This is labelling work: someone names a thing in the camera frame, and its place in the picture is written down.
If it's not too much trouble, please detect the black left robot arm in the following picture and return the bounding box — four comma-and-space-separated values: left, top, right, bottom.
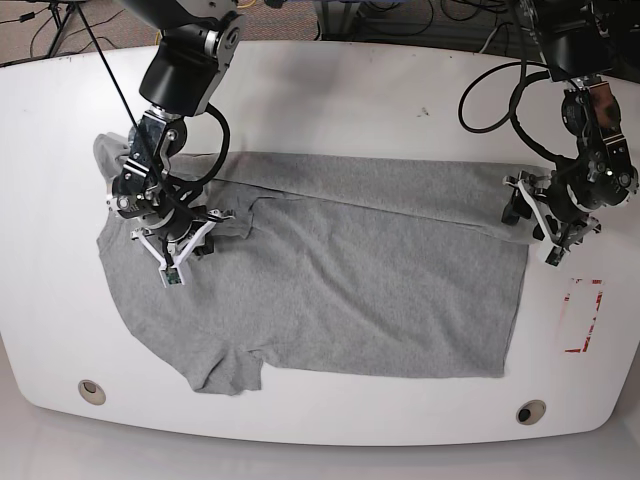
502, 1, 639, 266

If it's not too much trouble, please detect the right table cable grommet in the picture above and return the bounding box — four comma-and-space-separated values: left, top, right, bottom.
516, 399, 546, 426

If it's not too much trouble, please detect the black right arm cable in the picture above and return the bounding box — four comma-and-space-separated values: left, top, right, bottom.
74, 0, 232, 221

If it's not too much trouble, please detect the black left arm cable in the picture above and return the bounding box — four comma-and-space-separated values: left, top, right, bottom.
458, 0, 576, 166

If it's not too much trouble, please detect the red tape rectangle marking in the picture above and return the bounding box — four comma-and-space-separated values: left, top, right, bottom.
556, 278, 604, 354

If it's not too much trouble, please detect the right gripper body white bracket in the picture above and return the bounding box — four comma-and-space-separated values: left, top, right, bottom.
130, 207, 236, 288

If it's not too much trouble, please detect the white cable on floor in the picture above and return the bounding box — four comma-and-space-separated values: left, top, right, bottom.
478, 23, 506, 55

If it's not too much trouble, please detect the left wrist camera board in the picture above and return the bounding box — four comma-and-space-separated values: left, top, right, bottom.
545, 249, 564, 267

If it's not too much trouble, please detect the black tripod stand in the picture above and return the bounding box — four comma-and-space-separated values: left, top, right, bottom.
28, 1, 86, 60

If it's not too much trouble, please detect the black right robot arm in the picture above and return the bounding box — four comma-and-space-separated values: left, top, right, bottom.
107, 1, 245, 287

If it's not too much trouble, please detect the grey t-shirt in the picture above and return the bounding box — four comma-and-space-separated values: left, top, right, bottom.
97, 152, 532, 395

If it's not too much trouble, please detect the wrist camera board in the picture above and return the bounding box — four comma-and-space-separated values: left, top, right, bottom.
545, 249, 564, 267
160, 268, 184, 288

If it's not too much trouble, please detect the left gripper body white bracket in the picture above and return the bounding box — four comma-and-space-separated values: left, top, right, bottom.
502, 171, 602, 263

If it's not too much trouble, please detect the left table cable grommet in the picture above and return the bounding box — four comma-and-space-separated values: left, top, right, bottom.
78, 380, 106, 406

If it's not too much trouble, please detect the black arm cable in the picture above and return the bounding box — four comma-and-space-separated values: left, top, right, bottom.
74, 0, 232, 221
458, 0, 576, 166

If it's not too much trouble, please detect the table cable grommet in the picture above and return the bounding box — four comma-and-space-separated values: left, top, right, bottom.
516, 399, 546, 426
78, 380, 106, 406

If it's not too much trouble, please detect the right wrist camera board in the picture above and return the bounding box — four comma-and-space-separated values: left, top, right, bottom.
160, 268, 184, 288

